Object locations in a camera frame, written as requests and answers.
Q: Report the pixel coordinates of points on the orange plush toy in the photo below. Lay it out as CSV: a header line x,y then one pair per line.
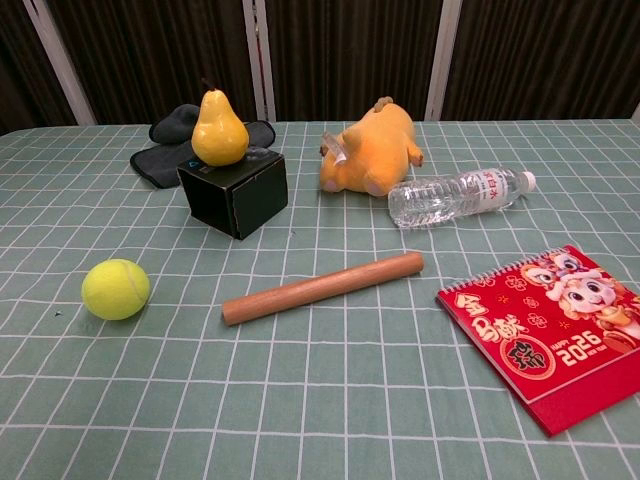
x,y
372,150

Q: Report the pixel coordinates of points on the clear plastic water bottle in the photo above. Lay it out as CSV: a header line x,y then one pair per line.
x,y
450,195

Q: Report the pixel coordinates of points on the white curtain frame post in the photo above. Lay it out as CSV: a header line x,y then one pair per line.
x,y
62,60
442,60
257,60

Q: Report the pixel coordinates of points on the green checked tablecloth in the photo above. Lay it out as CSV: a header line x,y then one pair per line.
x,y
320,380

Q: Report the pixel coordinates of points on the yellow pear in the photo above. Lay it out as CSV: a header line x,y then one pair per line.
x,y
218,132

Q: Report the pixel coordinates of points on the dark grey cloth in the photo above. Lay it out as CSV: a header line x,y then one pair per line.
x,y
159,156

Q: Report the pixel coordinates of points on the black cardboard box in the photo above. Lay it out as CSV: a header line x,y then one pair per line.
x,y
240,192

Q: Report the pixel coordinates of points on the wooden rolling pin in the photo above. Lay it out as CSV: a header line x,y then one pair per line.
x,y
320,288

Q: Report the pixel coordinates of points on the red 2026 desk calendar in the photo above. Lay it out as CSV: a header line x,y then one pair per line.
x,y
555,330

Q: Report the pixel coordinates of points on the yellow tennis ball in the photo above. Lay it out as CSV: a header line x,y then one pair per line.
x,y
115,289

